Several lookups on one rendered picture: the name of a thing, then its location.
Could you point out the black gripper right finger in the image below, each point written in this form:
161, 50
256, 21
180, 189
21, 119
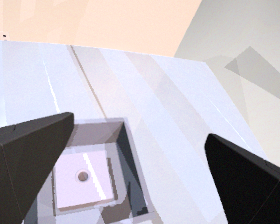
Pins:
248, 186

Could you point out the dark grey open box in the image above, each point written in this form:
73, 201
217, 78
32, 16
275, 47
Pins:
131, 202

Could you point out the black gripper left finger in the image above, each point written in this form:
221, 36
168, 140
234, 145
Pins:
28, 153

